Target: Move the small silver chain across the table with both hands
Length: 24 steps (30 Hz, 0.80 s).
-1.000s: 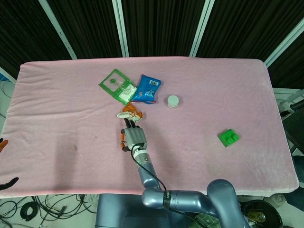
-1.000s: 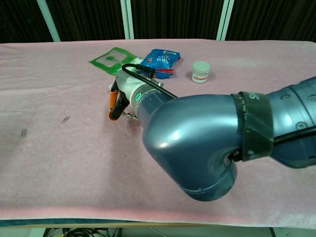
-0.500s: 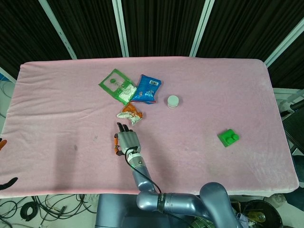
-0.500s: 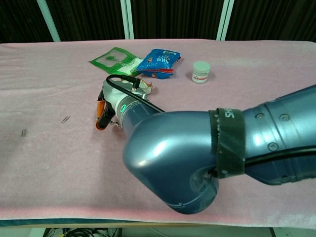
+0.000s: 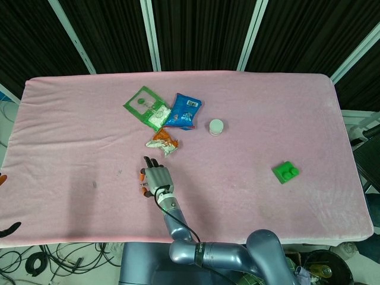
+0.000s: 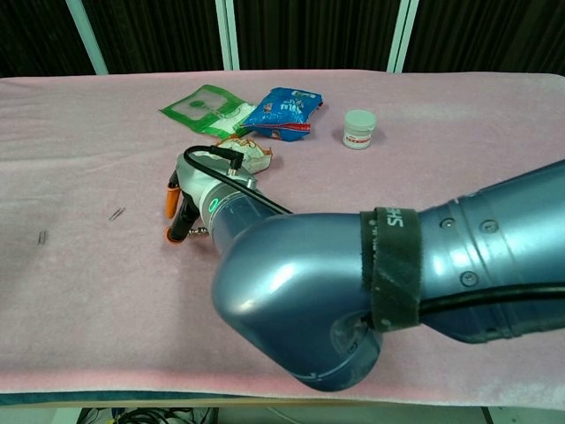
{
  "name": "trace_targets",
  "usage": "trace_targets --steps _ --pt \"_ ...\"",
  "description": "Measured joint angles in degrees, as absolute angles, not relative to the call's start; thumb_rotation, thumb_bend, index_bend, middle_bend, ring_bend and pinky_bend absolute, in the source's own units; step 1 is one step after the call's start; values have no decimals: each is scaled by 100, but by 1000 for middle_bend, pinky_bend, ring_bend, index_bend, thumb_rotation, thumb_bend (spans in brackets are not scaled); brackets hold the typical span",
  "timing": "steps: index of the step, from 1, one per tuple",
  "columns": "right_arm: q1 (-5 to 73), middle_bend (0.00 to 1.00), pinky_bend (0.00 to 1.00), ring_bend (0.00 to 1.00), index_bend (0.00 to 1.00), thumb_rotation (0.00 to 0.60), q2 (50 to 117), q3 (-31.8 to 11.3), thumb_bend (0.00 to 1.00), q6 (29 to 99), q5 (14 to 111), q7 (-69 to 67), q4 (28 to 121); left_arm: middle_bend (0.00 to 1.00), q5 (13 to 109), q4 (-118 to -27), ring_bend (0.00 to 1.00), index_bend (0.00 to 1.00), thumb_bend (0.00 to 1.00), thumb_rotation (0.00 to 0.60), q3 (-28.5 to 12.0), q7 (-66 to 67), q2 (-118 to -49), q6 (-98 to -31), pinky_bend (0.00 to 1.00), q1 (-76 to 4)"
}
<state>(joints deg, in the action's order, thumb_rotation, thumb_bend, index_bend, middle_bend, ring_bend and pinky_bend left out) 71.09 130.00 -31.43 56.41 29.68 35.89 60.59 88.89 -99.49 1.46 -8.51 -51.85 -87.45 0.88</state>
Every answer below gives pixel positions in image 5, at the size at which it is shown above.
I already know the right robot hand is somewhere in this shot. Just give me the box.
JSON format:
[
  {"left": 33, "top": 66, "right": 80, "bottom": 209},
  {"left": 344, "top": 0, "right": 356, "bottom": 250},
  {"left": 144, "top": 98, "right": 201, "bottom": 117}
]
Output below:
[{"left": 138, "top": 156, "right": 175, "bottom": 199}]

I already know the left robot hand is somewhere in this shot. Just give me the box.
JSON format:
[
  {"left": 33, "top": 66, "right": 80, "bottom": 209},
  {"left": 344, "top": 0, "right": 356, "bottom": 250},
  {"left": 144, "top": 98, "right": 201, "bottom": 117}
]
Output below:
[{"left": 0, "top": 173, "right": 22, "bottom": 238}]

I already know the crumpled white orange wrapper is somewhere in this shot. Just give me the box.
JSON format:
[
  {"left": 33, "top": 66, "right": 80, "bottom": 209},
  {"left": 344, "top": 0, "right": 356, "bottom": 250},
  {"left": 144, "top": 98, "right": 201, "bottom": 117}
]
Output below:
[{"left": 145, "top": 128, "right": 181, "bottom": 159}]

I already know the blue snack bag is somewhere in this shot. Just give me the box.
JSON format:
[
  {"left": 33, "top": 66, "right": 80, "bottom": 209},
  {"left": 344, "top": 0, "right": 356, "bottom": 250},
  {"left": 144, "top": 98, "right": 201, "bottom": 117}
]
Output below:
[{"left": 163, "top": 93, "right": 205, "bottom": 131}]

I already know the white plastic jar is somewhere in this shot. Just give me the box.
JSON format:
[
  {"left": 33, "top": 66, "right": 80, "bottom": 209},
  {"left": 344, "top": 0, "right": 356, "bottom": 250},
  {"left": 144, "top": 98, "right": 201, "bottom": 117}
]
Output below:
[{"left": 208, "top": 118, "right": 225, "bottom": 137}]

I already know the green snack bag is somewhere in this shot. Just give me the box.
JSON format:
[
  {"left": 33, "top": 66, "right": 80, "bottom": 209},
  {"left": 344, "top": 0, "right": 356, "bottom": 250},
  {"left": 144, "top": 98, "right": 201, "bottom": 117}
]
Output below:
[{"left": 123, "top": 85, "right": 172, "bottom": 133}]

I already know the pink table cloth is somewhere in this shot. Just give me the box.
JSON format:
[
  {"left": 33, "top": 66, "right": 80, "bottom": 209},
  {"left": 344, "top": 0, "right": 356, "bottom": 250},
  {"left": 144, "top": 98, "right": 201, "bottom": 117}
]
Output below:
[{"left": 0, "top": 69, "right": 375, "bottom": 249}]

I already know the blue grey robot torso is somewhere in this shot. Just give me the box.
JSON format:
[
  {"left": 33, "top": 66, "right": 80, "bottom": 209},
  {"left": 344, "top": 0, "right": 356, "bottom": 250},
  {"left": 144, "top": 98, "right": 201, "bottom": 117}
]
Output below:
[{"left": 119, "top": 242, "right": 247, "bottom": 285}]

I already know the green toy brick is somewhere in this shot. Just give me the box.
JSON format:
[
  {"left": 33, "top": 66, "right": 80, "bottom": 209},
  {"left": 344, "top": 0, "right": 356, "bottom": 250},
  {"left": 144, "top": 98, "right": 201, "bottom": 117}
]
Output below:
[{"left": 271, "top": 160, "right": 300, "bottom": 185}]

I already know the green checked cloth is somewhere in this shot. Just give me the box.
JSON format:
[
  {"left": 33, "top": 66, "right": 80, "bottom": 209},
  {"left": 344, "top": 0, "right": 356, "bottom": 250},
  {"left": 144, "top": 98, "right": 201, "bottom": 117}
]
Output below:
[{"left": 237, "top": 271, "right": 262, "bottom": 285}]

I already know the black pleated curtain panel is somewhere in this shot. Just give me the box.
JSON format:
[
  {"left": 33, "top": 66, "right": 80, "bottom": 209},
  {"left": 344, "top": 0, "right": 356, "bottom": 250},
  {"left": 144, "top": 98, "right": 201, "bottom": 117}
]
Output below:
[
  {"left": 0, "top": 0, "right": 91, "bottom": 100},
  {"left": 245, "top": 0, "right": 380, "bottom": 75},
  {"left": 58, "top": 0, "right": 155, "bottom": 74},
  {"left": 335, "top": 38, "right": 380, "bottom": 111},
  {"left": 153, "top": 0, "right": 256, "bottom": 72}
]

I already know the white blue crumpled cloth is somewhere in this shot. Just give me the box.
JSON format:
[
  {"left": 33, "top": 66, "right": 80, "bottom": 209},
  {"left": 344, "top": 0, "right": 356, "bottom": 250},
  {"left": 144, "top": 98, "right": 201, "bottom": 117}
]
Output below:
[{"left": 293, "top": 265, "right": 312, "bottom": 284}]

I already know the yellow bottle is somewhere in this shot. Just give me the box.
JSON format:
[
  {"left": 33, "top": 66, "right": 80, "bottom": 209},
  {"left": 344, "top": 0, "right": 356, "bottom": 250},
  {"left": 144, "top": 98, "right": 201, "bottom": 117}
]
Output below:
[{"left": 310, "top": 264, "right": 333, "bottom": 279}]

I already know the black waste bin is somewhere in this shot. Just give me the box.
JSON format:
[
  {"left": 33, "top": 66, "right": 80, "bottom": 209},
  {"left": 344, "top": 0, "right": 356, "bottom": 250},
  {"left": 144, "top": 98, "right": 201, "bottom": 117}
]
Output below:
[{"left": 302, "top": 249, "right": 353, "bottom": 285}]

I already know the black office chair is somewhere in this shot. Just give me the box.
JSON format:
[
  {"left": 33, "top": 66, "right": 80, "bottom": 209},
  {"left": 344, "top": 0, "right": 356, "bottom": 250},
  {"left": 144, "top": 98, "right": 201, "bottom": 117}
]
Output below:
[{"left": 350, "top": 123, "right": 380, "bottom": 194}]

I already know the black coiled cable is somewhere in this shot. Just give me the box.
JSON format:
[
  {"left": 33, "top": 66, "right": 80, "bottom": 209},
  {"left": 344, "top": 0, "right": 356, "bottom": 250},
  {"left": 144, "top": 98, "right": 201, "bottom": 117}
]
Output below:
[{"left": 26, "top": 252, "right": 48, "bottom": 277}]

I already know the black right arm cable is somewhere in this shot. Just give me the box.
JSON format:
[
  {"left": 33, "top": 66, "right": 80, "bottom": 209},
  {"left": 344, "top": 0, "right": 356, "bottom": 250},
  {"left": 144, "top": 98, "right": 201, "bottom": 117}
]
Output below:
[{"left": 153, "top": 184, "right": 238, "bottom": 285}]

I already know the black floor cable bundle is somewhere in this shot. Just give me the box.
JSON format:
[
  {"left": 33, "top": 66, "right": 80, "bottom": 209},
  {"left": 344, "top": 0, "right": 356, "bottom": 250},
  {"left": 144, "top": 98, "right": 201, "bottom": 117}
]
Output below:
[{"left": 0, "top": 242, "right": 123, "bottom": 285}]

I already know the white partition post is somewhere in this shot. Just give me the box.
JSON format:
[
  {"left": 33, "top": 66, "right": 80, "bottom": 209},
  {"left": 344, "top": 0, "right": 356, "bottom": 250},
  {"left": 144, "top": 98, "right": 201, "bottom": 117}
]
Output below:
[
  {"left": 236, "top": 0, "right": 270, "bottom": 71},
  {"left": 48, "top": 0, "right": 97, "bottom": 75},
  {"left": 140, "top": 0, "right": 162, "bottom": 72},
  {"left": 0, "top": 83, "right": 21, "bottom": 105},
  {"left": 330, "top": 22, "right": 380, "bottom": 84}
]

